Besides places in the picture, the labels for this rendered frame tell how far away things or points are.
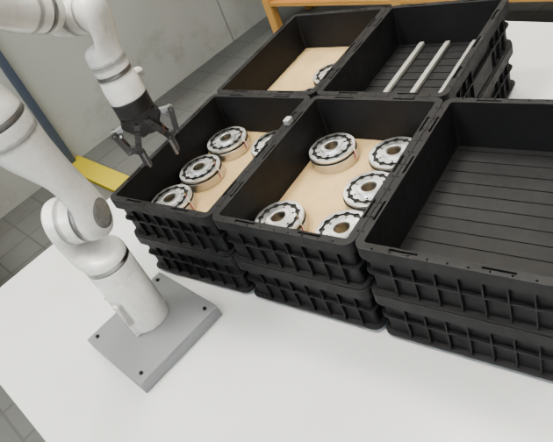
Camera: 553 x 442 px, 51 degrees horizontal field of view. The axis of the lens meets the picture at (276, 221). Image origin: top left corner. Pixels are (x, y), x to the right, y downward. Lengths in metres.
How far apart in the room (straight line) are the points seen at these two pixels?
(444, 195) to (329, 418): 0.44
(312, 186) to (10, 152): 0.57
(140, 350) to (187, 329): 0.10
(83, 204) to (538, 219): 0.75
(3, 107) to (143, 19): 3.06
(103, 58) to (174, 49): 2.99
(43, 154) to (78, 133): 2.83
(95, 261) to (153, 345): 0.21
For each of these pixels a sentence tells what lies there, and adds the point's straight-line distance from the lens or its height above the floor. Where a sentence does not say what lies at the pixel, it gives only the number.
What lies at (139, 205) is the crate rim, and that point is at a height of 0.93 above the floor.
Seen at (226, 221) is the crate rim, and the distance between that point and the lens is 1.04.
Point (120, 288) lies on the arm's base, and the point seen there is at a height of 0.86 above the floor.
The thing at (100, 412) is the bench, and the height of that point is 0.70.
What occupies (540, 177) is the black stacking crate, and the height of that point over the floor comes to 0.83.
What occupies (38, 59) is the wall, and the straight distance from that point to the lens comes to 3.68.
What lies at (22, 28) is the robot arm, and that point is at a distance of 1.02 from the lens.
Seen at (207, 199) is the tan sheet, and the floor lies 0.83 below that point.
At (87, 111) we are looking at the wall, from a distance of 3.82.
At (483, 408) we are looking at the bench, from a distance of 0.96.
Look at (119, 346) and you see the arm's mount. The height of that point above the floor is 0.73.
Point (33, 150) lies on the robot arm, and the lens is 0.98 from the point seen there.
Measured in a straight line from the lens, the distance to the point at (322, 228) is 1.04.
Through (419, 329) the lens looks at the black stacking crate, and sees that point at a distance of 1.01.
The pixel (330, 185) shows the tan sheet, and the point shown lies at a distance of 1.18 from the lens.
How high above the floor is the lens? 1.53
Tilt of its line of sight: 38 degrees down
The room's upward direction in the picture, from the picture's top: 25 degrees counter-clockwise
